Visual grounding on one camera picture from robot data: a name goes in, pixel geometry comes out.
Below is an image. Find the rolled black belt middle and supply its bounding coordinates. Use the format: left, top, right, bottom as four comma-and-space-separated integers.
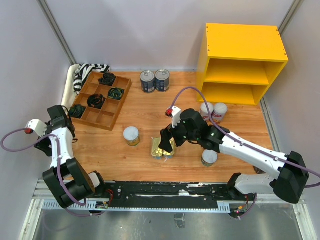
87, 94, 106, 109

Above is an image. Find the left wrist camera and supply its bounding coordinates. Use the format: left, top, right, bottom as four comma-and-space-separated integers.
24, 119, 47, 138

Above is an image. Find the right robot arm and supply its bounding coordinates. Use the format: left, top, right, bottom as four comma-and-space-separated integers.
159, 106, 310, 204

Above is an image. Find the blue can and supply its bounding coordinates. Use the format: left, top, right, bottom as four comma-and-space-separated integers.
140, 70, 155, 93
155, 69, 170, 92

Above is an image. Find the gold rectangular tin left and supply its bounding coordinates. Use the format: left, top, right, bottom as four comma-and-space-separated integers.
151, 137, 163, 160

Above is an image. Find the red white can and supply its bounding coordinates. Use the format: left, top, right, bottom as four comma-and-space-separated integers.
199, 102, 214, 121
212, 102, 228, 124

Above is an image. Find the rolled black belt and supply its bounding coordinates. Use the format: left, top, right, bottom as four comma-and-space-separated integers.
87, 94, 106, 109
98, 72, 116, 86

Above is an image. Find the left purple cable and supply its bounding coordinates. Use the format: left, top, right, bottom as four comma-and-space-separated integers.
0, 128, 108, 217

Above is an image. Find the rolled dark belt bottom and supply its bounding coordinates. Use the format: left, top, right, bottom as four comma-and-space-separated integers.
69, 104, 86, 119

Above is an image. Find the yellow can white lid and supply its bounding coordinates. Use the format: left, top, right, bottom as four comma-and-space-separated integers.
123, 126, 140, 147

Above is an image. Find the rolled green belt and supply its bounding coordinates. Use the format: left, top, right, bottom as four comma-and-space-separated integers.
108, 87, 125, 101

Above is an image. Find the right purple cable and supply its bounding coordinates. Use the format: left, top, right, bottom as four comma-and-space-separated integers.
171, 86, 320, 188

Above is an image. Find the striped cloth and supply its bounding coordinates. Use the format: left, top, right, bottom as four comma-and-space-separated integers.
73, 63, 111, 95

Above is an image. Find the wooden divided tray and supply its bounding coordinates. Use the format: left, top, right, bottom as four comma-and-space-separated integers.
69, 72, 132, 131

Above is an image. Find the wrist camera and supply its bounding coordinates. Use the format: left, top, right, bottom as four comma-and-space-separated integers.
165, 106, 182, 128
24, 119, 47, 138

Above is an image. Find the rolled black belt top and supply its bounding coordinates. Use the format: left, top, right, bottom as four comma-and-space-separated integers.
98, 72, 116, 86

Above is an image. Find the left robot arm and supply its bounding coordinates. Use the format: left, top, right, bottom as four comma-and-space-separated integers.
27, 105, 107, 209

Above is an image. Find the purple cable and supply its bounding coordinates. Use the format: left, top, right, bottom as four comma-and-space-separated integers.
171, 86, 320, 188
0, 128, 108, 217

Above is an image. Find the gold rectangular tin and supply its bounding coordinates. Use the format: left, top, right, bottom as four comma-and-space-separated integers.
162, 138, 177, 159
151, 137, 163, 160

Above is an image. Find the yellow shelf cabinet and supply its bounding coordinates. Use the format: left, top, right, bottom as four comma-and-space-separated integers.
196, 23, 289, 106

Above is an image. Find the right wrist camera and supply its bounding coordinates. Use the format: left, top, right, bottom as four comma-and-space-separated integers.
165, 106, 182, 128

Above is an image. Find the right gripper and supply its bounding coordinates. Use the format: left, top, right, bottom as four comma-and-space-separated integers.
158, 116, 199, 153

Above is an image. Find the gold rectangular tin right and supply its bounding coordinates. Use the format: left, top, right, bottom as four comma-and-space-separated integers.
162, 138, 177, 159

